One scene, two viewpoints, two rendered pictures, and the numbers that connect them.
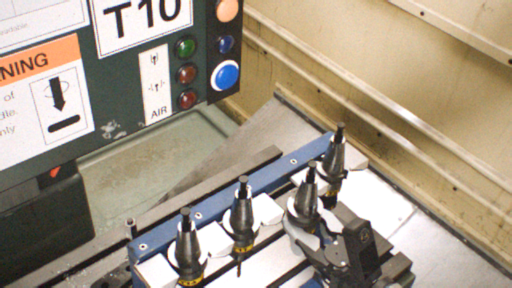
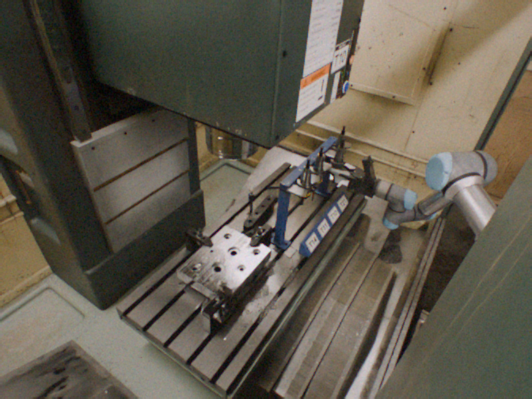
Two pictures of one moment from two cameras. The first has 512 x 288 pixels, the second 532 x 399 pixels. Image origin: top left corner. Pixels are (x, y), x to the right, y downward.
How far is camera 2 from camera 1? 0.71 m
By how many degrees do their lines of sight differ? 14
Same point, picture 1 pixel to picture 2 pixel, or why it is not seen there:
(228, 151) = (258, 173)
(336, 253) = (356, 174)
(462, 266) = not seen: hidden behind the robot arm
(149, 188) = (218, 201)
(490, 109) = (385, 120)
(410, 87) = (347, 120)
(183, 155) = (228, 184)
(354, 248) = (368, 166)
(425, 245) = not seen: hidden behind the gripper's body
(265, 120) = (271, 156)
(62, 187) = (196, 195)
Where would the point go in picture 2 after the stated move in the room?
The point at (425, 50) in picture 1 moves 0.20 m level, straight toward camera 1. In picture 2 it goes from (353, 102) to (359, 119)
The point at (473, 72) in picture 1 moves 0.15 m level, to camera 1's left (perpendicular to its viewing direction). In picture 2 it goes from (376, 106) to (350, 108)
